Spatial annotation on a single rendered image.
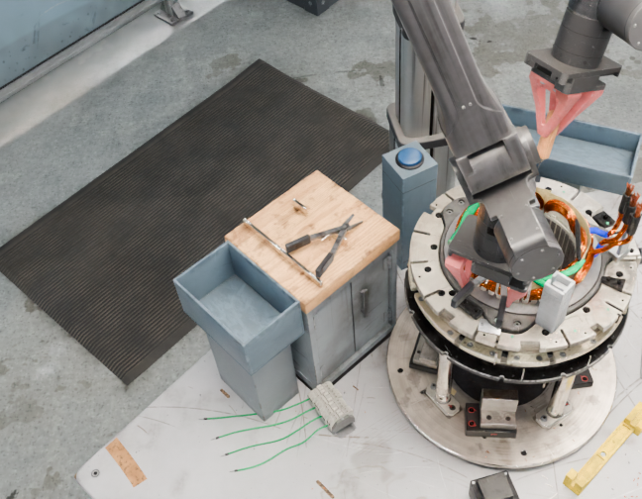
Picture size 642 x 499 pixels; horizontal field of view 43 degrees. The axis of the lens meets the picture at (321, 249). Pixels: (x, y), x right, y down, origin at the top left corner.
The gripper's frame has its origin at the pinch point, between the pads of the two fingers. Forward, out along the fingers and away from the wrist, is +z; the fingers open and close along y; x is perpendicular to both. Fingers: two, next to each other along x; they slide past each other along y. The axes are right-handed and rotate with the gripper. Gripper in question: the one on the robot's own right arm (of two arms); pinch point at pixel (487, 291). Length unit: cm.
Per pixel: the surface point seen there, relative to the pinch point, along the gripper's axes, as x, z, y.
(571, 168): 37.5, 10.3, 0.6
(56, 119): 90, 118, -197
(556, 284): 4.8, -0.3, 7.3
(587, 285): 11.9, 6.1, 10.5
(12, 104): 89, 118, -219
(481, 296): 3.7, 6.6, -1.7
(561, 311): 3.5, 2.7, 9.1
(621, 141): 49, 11, 6
